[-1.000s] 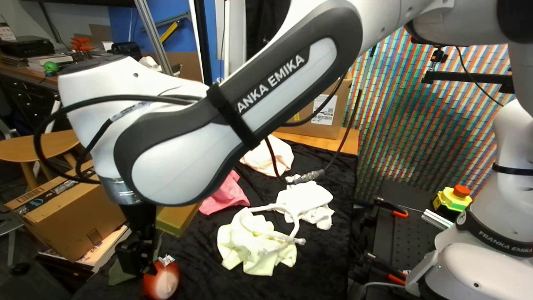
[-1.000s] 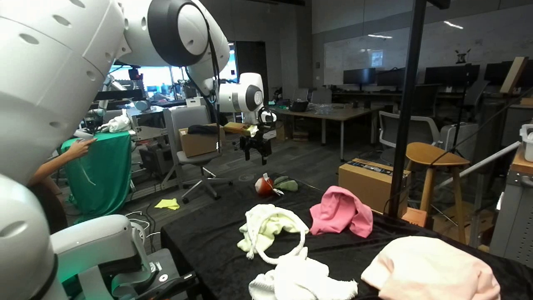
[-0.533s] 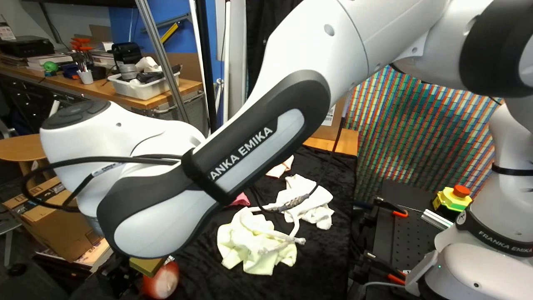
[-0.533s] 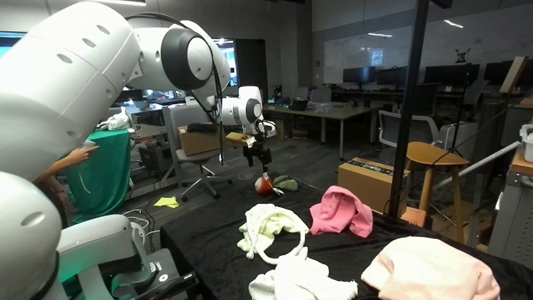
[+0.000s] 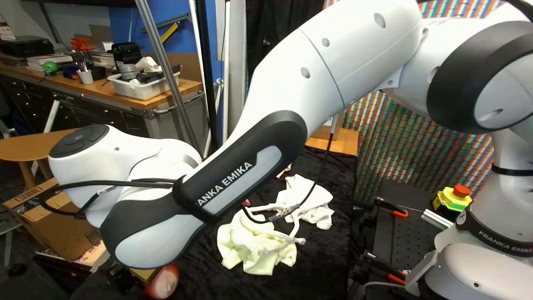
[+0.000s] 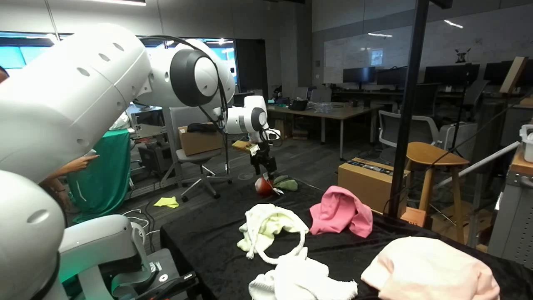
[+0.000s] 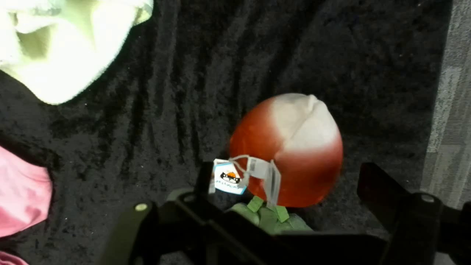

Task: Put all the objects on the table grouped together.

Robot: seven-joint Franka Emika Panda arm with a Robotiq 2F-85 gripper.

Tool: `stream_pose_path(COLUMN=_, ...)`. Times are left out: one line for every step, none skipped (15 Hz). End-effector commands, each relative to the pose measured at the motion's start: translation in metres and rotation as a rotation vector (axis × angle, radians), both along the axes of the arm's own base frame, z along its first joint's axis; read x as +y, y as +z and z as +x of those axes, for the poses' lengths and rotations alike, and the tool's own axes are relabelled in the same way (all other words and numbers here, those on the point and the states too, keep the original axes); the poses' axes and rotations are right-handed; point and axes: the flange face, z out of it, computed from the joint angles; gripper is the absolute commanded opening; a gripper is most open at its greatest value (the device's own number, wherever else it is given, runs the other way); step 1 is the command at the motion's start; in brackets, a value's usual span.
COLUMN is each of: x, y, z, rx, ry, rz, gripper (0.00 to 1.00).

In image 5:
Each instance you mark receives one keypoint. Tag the red toy with green leaves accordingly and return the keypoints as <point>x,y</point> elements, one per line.
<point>164,284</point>

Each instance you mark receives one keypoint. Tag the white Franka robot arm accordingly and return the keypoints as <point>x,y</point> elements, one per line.
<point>334,73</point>

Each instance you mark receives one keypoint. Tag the pale yellow cloth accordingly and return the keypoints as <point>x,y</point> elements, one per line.
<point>250,251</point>

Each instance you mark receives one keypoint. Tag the slanted metal pole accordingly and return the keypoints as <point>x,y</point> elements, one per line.
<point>167,73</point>

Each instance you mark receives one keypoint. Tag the black curtain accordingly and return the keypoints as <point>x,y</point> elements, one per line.
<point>277,18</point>

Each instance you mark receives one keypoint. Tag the white plastic bin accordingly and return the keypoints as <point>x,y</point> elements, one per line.
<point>142,86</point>

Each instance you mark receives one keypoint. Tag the colourful patterned backdrop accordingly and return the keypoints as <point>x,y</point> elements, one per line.
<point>422,156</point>

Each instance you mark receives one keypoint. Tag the wooden workbench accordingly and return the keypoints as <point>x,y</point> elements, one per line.
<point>110,106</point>

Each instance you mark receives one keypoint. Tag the black perforated breadboard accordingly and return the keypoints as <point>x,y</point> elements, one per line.
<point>400,244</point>

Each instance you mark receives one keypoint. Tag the black round helmet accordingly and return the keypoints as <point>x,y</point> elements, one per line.
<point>127,56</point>

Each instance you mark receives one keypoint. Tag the blue panel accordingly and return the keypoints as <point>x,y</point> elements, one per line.
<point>144,23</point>

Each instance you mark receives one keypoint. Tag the yellow emergency stop button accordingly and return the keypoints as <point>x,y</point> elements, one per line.
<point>452,199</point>

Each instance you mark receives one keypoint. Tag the white cup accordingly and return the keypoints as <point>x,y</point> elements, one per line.
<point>85,76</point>

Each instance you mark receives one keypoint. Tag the orange object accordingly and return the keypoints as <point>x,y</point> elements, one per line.
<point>82,44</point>

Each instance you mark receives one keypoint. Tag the large taped cardboard box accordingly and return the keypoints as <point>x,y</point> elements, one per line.
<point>55,234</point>

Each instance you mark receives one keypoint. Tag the green object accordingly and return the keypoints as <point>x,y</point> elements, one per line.
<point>50,68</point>

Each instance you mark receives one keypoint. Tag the wooden stool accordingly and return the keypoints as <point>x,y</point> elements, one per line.
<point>27,146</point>

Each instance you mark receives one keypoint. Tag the black case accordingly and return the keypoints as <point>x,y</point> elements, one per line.
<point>25,46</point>

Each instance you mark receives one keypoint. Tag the silver metal bracket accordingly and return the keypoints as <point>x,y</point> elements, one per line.
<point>437,219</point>

